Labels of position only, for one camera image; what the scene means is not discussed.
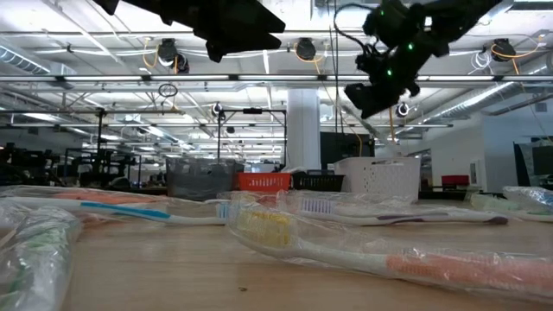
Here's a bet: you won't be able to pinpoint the purple white toothbrush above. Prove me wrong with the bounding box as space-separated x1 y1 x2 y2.
276 189 510 228

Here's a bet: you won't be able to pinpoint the dark glass cabinet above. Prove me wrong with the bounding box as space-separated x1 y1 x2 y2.
512 136 553 194

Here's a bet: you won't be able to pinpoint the silver ventilation duct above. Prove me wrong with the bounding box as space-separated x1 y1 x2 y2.
425 51 553 126
0 41 77 79

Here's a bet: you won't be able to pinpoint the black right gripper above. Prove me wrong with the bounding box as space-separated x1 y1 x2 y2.
345 42 433 120

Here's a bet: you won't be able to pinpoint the long ceiling light strip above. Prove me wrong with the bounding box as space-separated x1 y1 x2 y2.
0 73 553 84

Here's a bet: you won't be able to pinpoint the orange plastic bin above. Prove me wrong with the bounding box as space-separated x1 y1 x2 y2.
236 172 293 194

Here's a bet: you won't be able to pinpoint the green white toothbrush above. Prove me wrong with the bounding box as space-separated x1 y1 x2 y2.
0 206 83 311
340 105 392 150
469 192 553 224

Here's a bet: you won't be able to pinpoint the black monitor panel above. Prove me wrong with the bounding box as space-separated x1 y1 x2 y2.
320 131 376 170

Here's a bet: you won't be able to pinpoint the white perforated basket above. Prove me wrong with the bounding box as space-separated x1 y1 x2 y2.
333 155 423 203

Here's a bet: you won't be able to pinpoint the black plastic bin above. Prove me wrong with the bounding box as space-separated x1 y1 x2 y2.
292 170 346 194

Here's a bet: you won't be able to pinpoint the blue white toothbrush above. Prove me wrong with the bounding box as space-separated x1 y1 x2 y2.
502 185 553 208
0 196 232 228

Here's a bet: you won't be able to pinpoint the yellow hanging cable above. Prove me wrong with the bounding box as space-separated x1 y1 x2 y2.
387 106 397 150

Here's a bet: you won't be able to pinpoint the white square pillar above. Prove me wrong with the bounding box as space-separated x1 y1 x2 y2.
285 88 322 172

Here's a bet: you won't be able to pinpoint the grey plastic bin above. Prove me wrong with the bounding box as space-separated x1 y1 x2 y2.
166 157 238 202

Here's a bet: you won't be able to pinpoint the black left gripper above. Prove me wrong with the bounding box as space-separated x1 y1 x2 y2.
122 0 287 64

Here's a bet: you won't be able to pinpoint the black background rig frame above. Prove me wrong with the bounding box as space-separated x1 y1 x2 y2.
215 107 289 172

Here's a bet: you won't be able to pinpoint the black background robot stations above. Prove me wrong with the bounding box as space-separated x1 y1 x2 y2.
0 144 143 191

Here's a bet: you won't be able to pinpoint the red box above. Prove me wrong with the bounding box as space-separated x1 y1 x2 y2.
441 174 471 187

